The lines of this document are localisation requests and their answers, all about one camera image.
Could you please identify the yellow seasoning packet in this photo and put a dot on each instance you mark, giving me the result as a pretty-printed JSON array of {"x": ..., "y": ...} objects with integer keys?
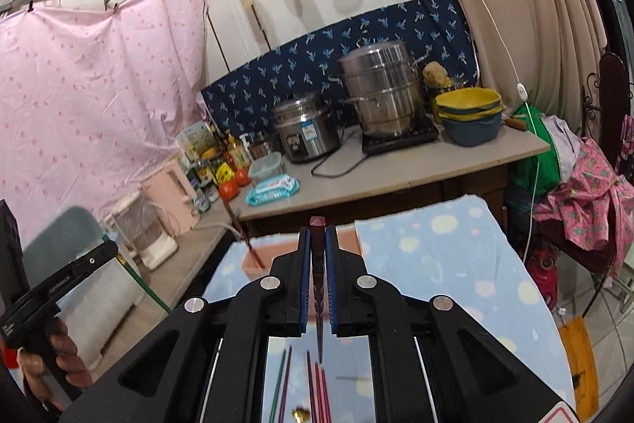
[{"x": 225, "y": 174}]

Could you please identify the white lilac garment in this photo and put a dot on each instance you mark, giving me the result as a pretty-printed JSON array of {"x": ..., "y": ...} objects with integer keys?
[{"x": 562, "y": 140}]

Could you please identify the pink pineapple-print garment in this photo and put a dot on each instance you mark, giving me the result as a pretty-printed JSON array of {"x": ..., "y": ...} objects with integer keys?
[{"x": 589, "y": 195}]

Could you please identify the black induction cooker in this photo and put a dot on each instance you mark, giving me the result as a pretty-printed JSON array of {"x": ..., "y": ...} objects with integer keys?
[{"x": 396, "y": 143}]

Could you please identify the navy leaf-print cloth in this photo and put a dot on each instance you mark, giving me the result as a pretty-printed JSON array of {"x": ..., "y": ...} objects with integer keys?
[{"x": 297, "y": 56}]

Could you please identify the brown loofah sponge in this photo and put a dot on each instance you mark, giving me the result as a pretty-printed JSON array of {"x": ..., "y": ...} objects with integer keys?
[{"x": 436, "y": 75}]

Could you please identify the glass jar blue label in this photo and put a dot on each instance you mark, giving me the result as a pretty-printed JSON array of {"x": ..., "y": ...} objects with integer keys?
[{"x": 205, "y": 199}]

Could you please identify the steel rice cooker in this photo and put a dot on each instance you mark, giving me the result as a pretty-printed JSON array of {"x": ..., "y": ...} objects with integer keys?
[{"x": 302, "y": 125}]

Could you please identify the blue dotted blanket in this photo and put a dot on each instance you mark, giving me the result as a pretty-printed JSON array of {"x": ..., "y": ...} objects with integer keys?
[{"x": 446, "y": 264}]

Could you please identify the dark wooden chair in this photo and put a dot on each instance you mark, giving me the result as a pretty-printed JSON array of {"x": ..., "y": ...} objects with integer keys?
[{"x": 611, "y": 81}]

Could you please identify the clear plastic storage box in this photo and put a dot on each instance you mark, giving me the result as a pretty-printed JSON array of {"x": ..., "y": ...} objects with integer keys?
[{"x": 109, "y": 304}]

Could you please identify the pink printed sheet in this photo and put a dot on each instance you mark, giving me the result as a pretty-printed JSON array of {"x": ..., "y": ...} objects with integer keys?
[{"x": 89, "y": 96}]

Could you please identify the sauce bottle yellow label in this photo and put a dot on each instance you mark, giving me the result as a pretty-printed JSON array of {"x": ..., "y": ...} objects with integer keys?
[{"x": 236, "y": 153}]

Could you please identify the person's left hand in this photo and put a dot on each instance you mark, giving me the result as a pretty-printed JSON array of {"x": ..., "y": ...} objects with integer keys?
[{"x": 72, "y": 358}]

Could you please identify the yellow and blue bowl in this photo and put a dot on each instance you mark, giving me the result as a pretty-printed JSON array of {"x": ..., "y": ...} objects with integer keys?
[
  {"x": 470, "y": 115},
  {"x": 468, "y": 98}
]

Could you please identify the white pump bottle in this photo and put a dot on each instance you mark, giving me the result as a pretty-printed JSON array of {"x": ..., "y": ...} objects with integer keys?
[{"x": 246, "y": 145}]

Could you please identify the red floor bottle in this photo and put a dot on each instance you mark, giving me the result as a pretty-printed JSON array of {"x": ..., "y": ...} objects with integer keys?
[{"x": 542, "y": 279}]

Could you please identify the steel steamer pot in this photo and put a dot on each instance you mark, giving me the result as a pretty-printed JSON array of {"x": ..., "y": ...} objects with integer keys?
[{"x": 381, "y": 91}]

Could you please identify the red patterned chopstick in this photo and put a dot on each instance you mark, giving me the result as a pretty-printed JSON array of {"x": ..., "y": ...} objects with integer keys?
[{"x": 311, "y": 378}]

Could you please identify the clear food container green lid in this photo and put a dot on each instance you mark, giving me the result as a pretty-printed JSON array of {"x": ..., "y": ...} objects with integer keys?
[{"x": 265, "y": 168}]

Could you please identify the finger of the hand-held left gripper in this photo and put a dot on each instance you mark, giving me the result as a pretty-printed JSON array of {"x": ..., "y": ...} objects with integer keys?
[{"x": 96, "y": 258}]

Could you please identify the white glass electric kettle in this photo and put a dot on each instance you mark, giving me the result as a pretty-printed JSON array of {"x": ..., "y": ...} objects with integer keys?
[{"x": 143, "y": 229}]

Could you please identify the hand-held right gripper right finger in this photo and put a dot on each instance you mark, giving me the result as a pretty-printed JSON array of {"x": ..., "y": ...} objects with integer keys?
[{"x": 332, "y": 284}]

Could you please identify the beige curtain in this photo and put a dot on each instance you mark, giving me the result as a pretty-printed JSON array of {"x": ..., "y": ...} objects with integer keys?
[{"x": 535, "y": 6}]

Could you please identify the orange wooden board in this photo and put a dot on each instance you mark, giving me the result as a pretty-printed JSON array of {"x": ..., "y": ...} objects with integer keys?
[{"x": 579, "y": 363}]

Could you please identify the small steel pot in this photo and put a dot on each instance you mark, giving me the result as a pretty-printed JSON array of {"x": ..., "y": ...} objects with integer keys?
[{"x": 261, "y": 146}]

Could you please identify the pink perforated utensil basket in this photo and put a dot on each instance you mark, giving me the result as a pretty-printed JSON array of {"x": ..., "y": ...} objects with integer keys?
[{"x": 282, "y": 250}]

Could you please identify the pink electric kettle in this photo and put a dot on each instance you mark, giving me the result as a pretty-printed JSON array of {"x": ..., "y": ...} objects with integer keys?
[{"x": 168, "y": 195}]

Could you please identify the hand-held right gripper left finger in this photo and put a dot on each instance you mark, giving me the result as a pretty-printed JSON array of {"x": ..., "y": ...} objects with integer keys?
[{"x": 297, "y": 284}]

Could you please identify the red tomato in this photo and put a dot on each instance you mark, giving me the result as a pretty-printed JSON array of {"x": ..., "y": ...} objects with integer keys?
[
  {"x": 241, "y": 176},
  {"x": 229, "y": 191}
]

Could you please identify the large blue bowl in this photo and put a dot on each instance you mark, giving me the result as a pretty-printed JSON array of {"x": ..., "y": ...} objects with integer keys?
[{"x": 470, "y": 133}]

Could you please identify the green bag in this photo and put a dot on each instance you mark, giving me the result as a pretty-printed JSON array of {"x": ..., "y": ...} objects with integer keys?
[{"x": 540, "y": 155}]

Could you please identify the blue wet wipes packet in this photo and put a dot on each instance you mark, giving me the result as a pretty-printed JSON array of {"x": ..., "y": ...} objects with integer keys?
[{"x": 272, "y": 191}]

